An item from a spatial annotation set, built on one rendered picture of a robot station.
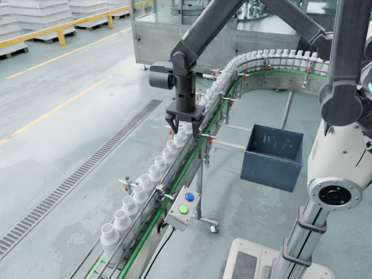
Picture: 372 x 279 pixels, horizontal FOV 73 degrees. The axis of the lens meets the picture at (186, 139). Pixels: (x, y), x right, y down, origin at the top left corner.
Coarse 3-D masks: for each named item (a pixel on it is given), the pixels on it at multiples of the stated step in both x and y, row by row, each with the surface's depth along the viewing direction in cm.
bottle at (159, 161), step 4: (160, 156) 106; (156, 160) 106; (160, 160) 107; (156, 164) 105; (160, 164) 104; (164, 164) 107; (160, 168) 105; (164, 168) 106; (164, 172) 107; (164, 180) 109; (164, 184) 111
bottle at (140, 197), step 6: (138, 186) 93; (138, 192) 90; (144, 192) 92; (138, 198) 92; (144, 198) 92; (138, 204) 92; (144, 204) 93; (144, 210) 95; (144, 216) 96; (150, 216) 100
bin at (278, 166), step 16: (240, 128) 164; (256, 128) 167; (272, 128) 162; (224, 144) 151; (256, 144) 174; (272, 144) 169; (288, 144) 164; (256, 160) 143; (272, 160) 139; (288, 160) 169; (240, 176) 154; (256, 176) 150; (272, 176) 145; (288, 176) 141
